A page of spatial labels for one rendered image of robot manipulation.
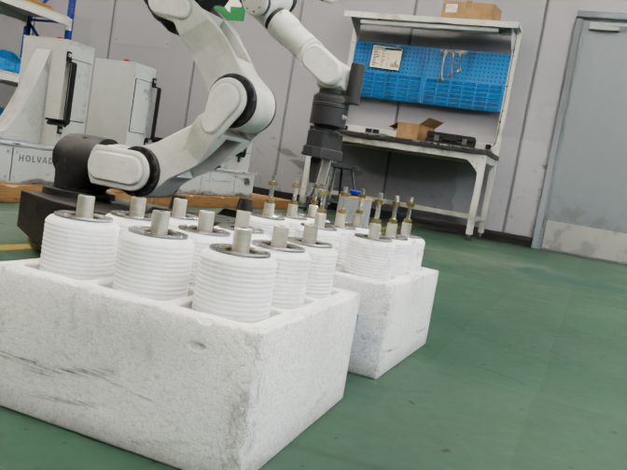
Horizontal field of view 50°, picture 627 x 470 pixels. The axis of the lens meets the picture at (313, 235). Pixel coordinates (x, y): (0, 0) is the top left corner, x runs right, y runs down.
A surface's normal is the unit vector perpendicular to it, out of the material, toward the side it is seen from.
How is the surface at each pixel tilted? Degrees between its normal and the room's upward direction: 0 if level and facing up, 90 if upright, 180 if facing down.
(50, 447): 0
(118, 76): 90
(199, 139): 111
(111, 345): 90
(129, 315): 90
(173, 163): 90
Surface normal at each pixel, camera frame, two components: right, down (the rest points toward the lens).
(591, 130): -0.39, 0.03
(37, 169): 0.91, 0.18
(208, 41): -0.22, 0.42
